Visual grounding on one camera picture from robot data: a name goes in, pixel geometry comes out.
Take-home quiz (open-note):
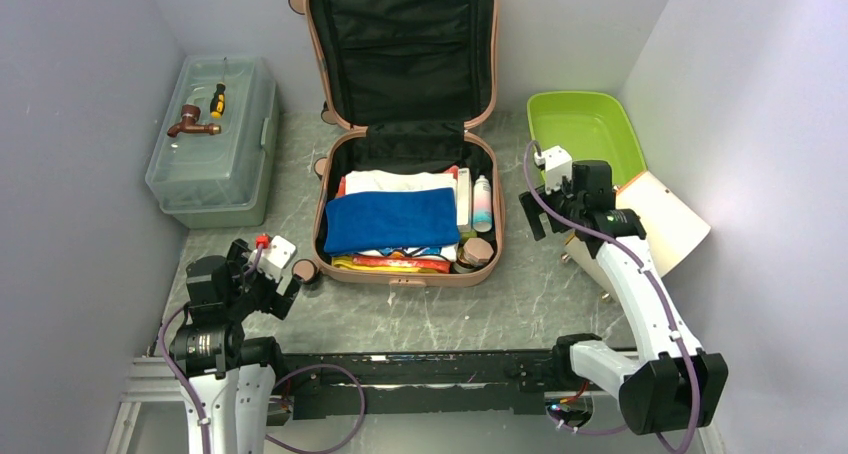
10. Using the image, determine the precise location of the white folded shirt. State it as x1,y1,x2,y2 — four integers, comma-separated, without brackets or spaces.
336,166,458,198

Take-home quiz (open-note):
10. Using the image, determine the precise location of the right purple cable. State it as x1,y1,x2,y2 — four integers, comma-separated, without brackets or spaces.
521,139,704,454

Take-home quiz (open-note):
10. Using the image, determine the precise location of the pink hexagonal lid jar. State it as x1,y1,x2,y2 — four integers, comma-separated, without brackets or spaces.
457,238,494,272

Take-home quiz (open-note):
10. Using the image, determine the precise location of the brown brass faucet valve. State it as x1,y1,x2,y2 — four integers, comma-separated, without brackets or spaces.
166,104,221,138

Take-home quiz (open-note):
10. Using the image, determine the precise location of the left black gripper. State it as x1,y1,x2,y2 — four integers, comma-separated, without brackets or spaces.
224,239,301,318

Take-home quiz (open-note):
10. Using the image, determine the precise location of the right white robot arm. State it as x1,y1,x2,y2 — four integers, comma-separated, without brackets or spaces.
520,155,728,449

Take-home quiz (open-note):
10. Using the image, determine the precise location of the green plastic tray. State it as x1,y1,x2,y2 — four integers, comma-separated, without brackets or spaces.
526,91,647,186

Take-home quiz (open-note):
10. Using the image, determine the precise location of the aluminium frame profile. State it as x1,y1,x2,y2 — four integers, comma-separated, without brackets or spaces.
105,356,183,453

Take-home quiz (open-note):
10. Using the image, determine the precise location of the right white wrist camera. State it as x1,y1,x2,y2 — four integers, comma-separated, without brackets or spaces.
533,145,573,194

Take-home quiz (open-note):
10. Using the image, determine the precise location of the cream appliance with orange rim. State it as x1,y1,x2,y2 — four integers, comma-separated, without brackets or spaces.
561,169,713,301

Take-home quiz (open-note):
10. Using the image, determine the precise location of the red printed package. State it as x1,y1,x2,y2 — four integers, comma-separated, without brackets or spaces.
352,255,451,274

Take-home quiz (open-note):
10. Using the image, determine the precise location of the white cosmetic box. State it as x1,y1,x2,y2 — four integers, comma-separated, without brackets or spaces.
456,168,473,233

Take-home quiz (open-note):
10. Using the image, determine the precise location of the translucent plastic toolbox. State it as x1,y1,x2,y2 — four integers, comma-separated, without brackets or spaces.
145,55,280,229

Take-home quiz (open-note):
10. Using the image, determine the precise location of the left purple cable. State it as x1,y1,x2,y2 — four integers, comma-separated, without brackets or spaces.
156,252,367,454

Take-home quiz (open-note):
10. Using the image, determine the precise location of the pink hard-shell suitcase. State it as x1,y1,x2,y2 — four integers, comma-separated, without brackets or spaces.
289,0,505,287

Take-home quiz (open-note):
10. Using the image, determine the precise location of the yellow folded cloth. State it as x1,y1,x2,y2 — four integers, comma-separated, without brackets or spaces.
332,256,421,274

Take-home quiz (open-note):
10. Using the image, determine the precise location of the pink blue spray bottle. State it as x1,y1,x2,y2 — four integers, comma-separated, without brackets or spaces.
471,175,494,233

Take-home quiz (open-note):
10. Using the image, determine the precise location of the yellow black screwdriver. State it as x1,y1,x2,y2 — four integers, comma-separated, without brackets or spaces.
209,57,228,119

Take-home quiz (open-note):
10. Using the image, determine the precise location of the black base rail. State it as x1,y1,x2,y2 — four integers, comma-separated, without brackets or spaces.
264,348,617,422

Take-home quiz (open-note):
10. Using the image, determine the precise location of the purple cable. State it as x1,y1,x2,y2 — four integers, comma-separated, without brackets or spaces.
521,139,704,454
156,252,367,454

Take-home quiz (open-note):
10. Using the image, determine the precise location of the blue folded towel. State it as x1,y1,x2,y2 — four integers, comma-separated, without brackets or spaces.
324,188,460,256

